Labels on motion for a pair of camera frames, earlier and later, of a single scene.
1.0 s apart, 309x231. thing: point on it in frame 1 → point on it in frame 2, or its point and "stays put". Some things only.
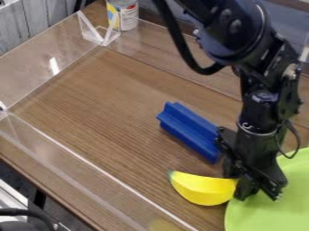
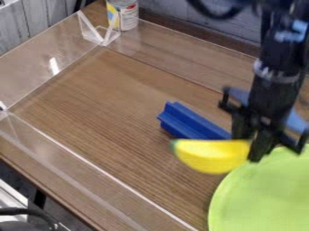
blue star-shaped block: [191, 131] stays put
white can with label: [123, 14] stays put
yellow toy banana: [203, 189] → [214, 156]
